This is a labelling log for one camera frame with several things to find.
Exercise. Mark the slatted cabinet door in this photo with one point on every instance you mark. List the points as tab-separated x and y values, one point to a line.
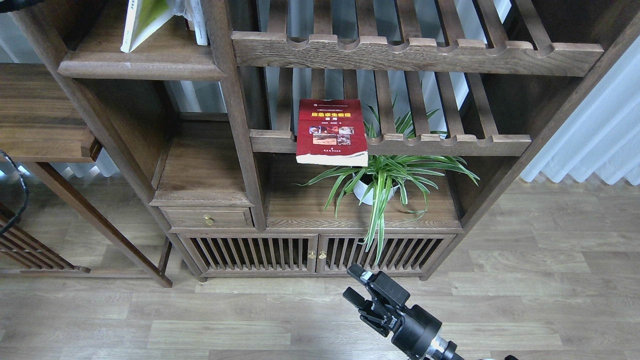
401	254
253	255

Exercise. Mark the wooden side table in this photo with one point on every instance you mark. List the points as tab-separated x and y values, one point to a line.
39	127

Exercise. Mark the red cover book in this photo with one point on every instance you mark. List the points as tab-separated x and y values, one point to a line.
331	133

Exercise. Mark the yellow green cover book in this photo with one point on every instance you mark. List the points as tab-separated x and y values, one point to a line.
143	18

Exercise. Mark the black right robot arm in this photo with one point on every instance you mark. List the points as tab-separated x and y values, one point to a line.
416	331

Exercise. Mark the dark wooden bookshelf unit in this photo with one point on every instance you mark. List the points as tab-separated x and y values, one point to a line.
216	126

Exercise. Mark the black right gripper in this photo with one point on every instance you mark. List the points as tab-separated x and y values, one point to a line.
415	331

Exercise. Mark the white curtain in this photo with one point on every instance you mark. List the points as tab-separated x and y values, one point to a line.
601	136

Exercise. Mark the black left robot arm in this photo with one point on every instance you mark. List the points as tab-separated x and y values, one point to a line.
15	48

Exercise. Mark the small wooden drawer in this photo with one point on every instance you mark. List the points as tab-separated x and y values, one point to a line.
207	217

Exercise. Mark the right slatted cabinet door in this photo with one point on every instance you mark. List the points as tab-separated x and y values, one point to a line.
401	254

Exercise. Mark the left slatted cabinet door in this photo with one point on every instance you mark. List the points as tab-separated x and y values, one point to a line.
253	255

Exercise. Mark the white rolled papers in plastic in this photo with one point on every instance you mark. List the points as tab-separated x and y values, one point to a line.
193	12

